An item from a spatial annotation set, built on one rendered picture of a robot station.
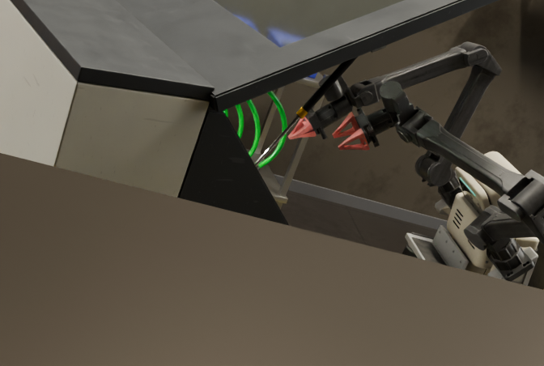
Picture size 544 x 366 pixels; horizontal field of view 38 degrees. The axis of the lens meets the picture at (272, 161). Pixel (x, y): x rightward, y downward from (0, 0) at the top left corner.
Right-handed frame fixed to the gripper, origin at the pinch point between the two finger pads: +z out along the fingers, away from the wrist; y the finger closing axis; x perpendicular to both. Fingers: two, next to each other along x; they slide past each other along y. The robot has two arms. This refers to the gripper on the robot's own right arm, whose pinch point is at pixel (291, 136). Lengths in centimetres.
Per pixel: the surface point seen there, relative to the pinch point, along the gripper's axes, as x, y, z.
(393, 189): -234, -219, -66
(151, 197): 162, 98, 22
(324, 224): -200, -189, -9
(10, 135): 43, 60, 55
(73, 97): 67, 70, 37
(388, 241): -192, -222, -41
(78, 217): 166, 102, 25
